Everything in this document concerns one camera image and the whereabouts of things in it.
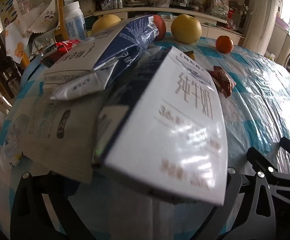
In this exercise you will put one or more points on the blue checkered tablecloth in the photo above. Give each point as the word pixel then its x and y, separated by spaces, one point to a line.
pixel 260 92

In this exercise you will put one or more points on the patterned gift bag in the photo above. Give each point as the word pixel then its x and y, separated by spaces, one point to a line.
pixel 220 5

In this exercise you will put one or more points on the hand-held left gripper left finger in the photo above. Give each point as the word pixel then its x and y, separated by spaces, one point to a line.
pixel 60 187

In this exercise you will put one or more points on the white TV cabinet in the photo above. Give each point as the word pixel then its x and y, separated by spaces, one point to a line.
pixel 210 28

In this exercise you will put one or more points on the dark wooden chair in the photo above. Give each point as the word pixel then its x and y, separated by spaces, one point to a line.
pixel 2 72

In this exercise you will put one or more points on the yellow pear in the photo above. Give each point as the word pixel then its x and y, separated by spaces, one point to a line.
pixel 186 28
pixel 105 23

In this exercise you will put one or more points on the orange tangerine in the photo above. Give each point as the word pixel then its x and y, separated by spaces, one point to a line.
pixel 224 44

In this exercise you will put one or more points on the orange print tablecloth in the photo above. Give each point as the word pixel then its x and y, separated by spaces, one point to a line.
pixel 17 40

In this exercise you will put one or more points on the crumpled red white wrapper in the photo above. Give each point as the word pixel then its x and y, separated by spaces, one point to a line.
pixel 66 45

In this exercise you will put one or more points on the red decoration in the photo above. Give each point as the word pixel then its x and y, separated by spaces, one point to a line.
pixel 231 18

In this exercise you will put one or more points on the covered standing air conditioner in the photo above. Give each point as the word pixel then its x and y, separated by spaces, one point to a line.
pixel 262 12

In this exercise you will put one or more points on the white plastic bottle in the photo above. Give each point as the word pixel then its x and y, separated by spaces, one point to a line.
pixel 73 21

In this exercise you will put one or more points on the red apple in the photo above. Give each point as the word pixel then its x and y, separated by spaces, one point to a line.
pixel 160 27

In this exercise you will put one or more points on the dark red snack packet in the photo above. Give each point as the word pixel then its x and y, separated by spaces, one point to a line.
pixel 222 80

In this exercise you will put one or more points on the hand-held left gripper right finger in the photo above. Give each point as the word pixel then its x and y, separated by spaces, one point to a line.
pixel 235 187

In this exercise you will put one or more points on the blue foam edge guard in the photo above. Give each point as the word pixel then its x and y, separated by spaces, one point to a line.
pixel 31 71

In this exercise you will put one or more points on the green lace stool cover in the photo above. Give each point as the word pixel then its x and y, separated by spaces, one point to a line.
pixel 43 41

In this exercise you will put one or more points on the white milk carton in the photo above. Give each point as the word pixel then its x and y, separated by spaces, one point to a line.
pixel 172 135

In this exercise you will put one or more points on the white mesh food cover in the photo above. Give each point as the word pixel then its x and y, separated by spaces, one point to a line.
pixel 37 7

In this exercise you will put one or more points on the black gold drink sachet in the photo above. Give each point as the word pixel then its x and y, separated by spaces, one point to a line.
pixel 188 55

